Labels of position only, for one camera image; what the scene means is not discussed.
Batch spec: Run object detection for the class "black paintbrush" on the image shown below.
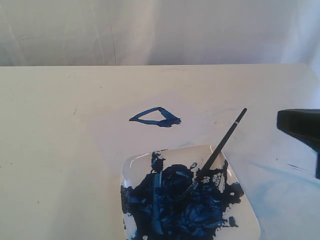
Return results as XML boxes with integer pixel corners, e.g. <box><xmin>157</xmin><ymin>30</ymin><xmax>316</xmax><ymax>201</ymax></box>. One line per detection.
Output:
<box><xmin>175</xmin><ymin>108</ymin><xmax>248</xmax><ymax>203</ymax></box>

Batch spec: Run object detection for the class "white square paint plate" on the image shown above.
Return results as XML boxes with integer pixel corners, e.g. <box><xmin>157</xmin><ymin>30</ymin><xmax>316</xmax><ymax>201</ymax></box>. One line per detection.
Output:
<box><xmin>120</xmin><ymin>145</ymin><xmax>261</xmax><ymax>240</ymax></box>

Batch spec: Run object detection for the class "white paper sheet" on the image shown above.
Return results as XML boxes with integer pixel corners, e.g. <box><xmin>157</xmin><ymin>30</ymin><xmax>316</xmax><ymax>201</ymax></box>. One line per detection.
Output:
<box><xmin>89</xmin><ymin>91</ymin><xmax>212</xmax><ymax>178</ymax></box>

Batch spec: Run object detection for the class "white backdrop cloth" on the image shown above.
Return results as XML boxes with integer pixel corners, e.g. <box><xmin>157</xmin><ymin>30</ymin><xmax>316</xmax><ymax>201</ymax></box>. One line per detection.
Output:
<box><xmin>0</xmin><ymin>0</ymin><xmax>320</xmax><ymax>66</ymax></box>

